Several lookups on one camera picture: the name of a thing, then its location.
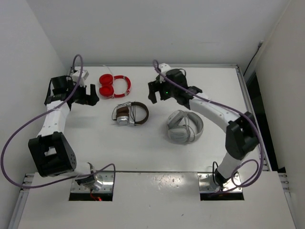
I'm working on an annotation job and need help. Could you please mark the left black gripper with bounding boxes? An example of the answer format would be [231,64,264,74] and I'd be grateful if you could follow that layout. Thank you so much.
[67,80,99,106]

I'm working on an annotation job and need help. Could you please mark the brown silver headphones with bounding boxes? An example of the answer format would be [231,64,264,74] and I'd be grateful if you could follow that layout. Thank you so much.
[111,101,149,126]

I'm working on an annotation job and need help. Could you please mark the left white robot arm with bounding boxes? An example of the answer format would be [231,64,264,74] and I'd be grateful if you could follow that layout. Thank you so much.
[28,71,99,190]

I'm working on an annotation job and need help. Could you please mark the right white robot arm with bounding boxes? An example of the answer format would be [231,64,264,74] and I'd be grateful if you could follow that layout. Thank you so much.
[148,63,261,187]

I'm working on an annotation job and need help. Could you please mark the red headphones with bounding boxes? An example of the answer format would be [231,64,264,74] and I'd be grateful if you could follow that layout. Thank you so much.
[99,74,132,99]

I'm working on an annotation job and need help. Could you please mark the grey white headphones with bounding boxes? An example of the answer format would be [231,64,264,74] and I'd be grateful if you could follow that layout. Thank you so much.
[166,110,204,144]

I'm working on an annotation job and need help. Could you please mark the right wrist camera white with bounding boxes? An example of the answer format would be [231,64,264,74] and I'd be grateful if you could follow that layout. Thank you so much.
[157,63,172,82]

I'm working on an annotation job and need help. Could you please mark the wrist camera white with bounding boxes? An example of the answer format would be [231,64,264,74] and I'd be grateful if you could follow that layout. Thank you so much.
[71,70,89,87]
[157,63,172,82]

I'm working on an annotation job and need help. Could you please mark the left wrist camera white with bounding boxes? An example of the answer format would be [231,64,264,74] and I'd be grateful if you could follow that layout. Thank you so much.
[71,70,89,87]

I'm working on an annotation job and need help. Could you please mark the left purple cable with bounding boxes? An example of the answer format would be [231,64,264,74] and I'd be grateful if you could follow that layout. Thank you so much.
[0,54,117,189]

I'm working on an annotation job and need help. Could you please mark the purple cable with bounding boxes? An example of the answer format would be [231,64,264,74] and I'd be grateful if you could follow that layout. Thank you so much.
[0,54,117,189]
[152,59,265,191]

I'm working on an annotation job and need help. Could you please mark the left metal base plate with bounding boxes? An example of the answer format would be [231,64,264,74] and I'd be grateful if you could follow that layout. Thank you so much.
[71,172,114,194]

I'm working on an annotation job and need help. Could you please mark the metal base plate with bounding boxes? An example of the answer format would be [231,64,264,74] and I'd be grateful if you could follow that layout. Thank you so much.
[71,172,114,194]
[197,173,243,194]

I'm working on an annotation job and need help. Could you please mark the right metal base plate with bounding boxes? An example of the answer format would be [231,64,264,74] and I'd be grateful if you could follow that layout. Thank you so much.
[197,173,243,194]

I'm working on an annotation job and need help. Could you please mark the black wall cable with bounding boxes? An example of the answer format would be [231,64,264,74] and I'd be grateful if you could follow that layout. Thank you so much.
[243,42,263,77]

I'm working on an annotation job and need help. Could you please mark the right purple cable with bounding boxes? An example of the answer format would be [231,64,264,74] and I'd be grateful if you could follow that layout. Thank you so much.
[152,59,265,191]

